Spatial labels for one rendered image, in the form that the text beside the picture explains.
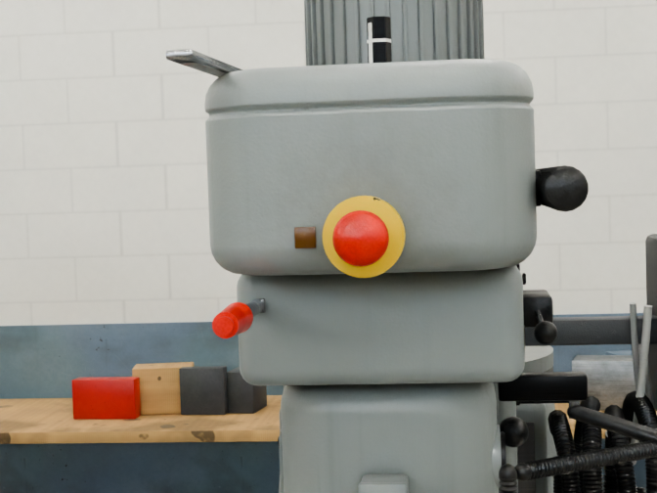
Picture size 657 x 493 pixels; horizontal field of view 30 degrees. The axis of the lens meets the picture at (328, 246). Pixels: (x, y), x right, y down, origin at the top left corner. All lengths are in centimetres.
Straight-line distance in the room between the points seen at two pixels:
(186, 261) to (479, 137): 461
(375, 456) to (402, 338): 11
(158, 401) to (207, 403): 21
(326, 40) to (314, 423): 45
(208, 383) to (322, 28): 373
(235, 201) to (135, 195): 460
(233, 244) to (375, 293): 14
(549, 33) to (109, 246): 214
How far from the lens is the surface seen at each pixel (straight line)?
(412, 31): 130
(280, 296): 102
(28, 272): 570
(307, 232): 92
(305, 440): 108
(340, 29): 132
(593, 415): 114
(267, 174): 92
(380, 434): 107
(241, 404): 500
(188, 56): 87
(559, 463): 96
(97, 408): 505
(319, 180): 92
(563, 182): 94
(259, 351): 103
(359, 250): 87
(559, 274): 536
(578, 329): 143
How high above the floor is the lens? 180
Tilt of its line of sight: 3 degrees down
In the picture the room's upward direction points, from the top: 2 degrees counter-clockwise
